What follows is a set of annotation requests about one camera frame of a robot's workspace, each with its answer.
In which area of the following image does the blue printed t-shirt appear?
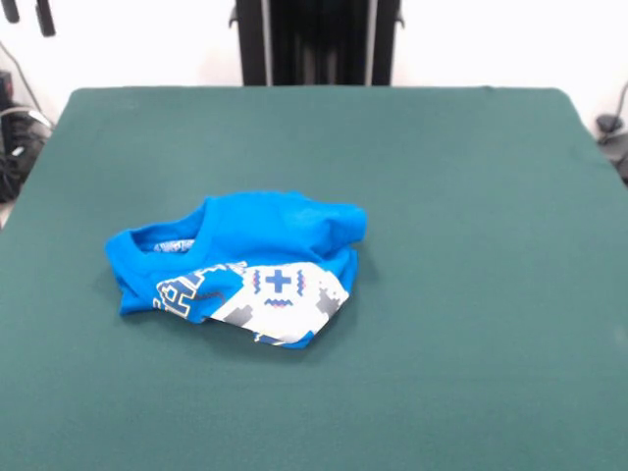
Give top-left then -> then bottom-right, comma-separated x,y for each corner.
104,189 -> 369,350

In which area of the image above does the dark stand base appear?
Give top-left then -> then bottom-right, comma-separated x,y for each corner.
596,113 -> 628,185
0,71 -> 53,203

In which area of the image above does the dark green table cloth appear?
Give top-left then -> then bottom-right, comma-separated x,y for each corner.
0,86 -> 628,471

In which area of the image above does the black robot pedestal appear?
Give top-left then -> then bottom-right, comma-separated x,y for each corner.
229,0 -> 406,88

